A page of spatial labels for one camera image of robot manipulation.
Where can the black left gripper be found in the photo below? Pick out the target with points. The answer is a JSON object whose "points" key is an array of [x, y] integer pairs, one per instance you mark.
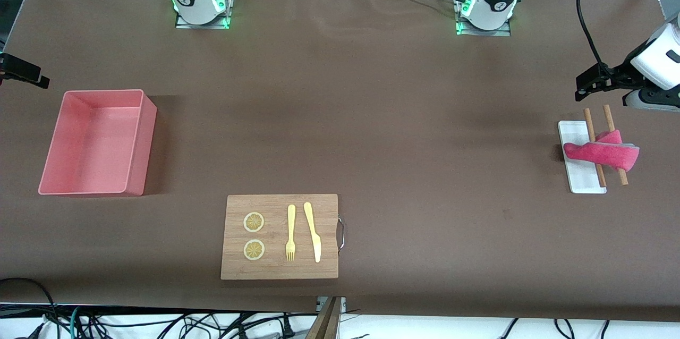
{"points": [[622, 74]]}

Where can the pink and grey cloth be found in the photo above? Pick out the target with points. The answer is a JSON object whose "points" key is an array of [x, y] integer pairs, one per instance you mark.
{"points": [[600, 155]]}

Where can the pink plastic bin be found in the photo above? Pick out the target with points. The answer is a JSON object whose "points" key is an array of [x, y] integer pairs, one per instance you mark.
{"points": [[90, 142]]}

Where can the white rectangular rack tray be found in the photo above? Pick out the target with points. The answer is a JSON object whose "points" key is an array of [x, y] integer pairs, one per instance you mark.
{"points": [[579, 179]]}

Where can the brown table cover sheet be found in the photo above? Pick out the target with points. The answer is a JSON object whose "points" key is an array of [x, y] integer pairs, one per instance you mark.
{"points": [[425, 116]]}

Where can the yellow lemon slice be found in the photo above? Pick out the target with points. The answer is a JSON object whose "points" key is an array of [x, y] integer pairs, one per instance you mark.
{"points": [[254, 249], [253, 222]]}

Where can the yellow plastic fork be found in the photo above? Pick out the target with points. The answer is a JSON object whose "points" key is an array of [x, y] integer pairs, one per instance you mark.
{"points": [[291, 222]]}

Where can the wooden cutting board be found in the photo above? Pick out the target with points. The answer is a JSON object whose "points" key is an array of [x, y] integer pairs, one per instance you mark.
{"points": [[276, 270]]}

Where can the yellow plastic knife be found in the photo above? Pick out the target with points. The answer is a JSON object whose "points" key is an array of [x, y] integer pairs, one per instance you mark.
{"points": [[313, 232]]}

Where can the brown wooden stand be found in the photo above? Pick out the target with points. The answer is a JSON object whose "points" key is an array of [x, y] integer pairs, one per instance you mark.
{"points": [[325, 323]]}

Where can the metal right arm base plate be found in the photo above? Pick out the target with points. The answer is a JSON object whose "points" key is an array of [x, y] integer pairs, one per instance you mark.
{"points": [[202, 26]]}

